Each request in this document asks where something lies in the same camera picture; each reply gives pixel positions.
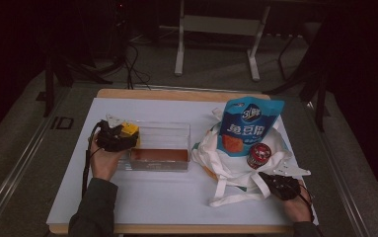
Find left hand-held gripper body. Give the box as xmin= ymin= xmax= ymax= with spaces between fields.
xmin=96 ymin=113 xmax=135 ymax=153

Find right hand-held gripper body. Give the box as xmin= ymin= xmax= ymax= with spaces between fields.
xmin=259 ymin=161 xmax=312 ymax=201

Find yellow drink carton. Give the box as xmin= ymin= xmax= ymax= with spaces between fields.
xmin=120 ymin=121 xmax=141 ymax=149

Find red can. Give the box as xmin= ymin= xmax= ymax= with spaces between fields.
xmin=246 ymin=142 xmax=272 ymax=171

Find brown carton box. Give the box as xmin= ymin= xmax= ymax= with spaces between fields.
xmin=129 ymin=148 xmax=190 ymax=171

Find clear plastic container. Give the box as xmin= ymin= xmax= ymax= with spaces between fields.
xmin=114 ymin=120 xmax=191 ymax=173

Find white patterned tote bag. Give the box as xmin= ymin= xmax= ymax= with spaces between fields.
xmin=190 ymin=107 xmax=305 ymax=208

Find blue snack pouch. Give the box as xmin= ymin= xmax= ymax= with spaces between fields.
xmin=216 ymin=96 xmax=285 ymax=158

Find person's left hand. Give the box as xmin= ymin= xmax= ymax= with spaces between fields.
xmin=89 ymin=131 xmax=127 ymax=182

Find person's right hand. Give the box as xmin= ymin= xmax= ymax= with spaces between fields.
xmin=281 ymin=179 xmax=316 ymax=223

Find white table mat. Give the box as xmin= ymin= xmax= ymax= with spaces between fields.
xmin=46 ymin=97 xmax=319 ymax=227

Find black stand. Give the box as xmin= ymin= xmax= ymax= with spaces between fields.
xmin=265 ymin=19 xmax=331 ymax=132
xmin=42 ymin=48 xmax=113 ymax=119

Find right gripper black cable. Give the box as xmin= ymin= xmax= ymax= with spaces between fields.
xmin=295 ymin=181 xmax=317 ymax=222

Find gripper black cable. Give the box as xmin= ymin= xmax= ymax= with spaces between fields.
xmin=81 ymin=119 xmax=105 ymax=199
xmin=295 ymin=181 xmax=317 ymax=222

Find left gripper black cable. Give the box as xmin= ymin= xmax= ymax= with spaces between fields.
xmin=81 ymin=119 xmax=105 ymax=199

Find metal floor rail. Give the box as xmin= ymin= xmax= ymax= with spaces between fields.
xmin=303 ymin=101 xmax=372 ymax=237
xmin=0 ymin=86 xmax=73 ymax=237

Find black floor cables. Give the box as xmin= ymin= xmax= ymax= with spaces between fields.
xmin=120 ymin=41 xmax=152 ymax=91

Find white metal stand frame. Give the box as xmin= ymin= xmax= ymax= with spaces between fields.
xmin=174 ymin=0 xmax=271 ymax=82

